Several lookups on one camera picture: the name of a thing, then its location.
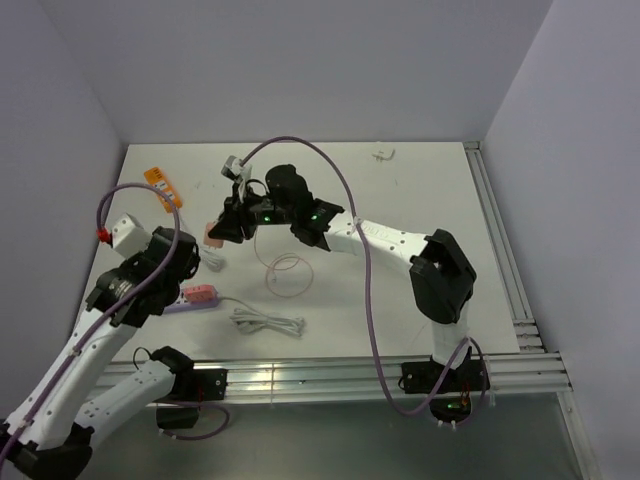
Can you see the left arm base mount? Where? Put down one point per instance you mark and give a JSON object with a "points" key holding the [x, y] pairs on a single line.
{"points": [[187, 398]]}

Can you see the aluminium front rail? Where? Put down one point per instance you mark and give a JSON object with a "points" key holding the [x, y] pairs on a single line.
{"points": [[355, 379]]}

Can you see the purple power strip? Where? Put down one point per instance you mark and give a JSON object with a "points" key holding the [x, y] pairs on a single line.
{"points": [[182, 304]]}

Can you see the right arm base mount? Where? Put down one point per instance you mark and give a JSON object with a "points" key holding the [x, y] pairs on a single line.
{"points": [[461, 391]]}

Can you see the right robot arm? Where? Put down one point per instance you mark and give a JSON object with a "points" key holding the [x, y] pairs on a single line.
{"points": [[441, 276]]}

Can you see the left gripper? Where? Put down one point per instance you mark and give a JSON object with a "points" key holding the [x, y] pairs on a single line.
{"points": [[194, 260]]}

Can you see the aluminium right rail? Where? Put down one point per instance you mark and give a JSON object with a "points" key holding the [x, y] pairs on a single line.
{"points": [[500, 240]]}

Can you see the orange power strip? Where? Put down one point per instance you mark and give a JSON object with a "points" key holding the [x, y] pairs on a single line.
{"points": [[156, 178]]}

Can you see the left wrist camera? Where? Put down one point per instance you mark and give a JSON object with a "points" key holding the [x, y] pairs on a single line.
{"points": [[127, 237]]}

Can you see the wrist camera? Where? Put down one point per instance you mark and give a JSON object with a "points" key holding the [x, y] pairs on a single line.
{"points": [[127, 237], [239, 173]]}

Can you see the pink plug adapter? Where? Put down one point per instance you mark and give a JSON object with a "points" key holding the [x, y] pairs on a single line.
{"points": [[200, 294]]}

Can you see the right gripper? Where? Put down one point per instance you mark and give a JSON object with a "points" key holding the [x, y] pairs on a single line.
{"points": [[237, 215]]}

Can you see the small white plug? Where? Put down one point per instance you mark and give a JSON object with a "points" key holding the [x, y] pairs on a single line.
{"points": [[383, 154]]}

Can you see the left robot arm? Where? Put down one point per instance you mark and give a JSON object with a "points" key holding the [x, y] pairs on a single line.
{"points": [[53, 433]]}

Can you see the small pink charger plug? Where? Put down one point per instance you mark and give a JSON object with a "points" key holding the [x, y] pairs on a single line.
{"points": [[208, 240]]}

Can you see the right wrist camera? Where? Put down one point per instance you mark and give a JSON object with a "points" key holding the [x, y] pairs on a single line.
{"points": [[239, 173]]}

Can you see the aluminium rail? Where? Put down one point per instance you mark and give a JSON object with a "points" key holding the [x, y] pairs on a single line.
{"points": [[355, 379], [500, 240]]}

